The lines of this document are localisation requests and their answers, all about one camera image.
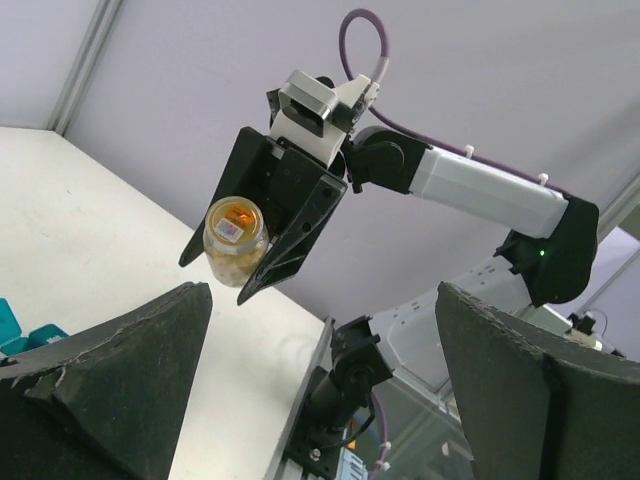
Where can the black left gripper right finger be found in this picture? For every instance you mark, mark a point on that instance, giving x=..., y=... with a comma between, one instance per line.
x=534, y=405

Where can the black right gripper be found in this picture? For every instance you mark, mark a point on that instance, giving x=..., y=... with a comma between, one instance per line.
x=297, y=196

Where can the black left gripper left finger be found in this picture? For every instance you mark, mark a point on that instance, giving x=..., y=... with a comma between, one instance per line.
x=108, y=402

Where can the teal Mon pill box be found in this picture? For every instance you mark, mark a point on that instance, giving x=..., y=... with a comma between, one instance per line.
x=45, y=335

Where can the teal Wed pill box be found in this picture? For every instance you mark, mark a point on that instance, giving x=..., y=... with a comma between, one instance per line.
x=12, y=339

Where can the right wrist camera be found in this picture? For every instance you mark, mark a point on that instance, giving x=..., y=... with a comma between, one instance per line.
x=316, y=118

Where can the aluminium mounting rail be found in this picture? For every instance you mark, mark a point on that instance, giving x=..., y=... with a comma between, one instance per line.
x=295, y=400

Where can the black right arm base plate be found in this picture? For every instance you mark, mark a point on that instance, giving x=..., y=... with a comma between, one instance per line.
x=331, y=418

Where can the left aluminium frame post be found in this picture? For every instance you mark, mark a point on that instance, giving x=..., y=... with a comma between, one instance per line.
x=84, y=65

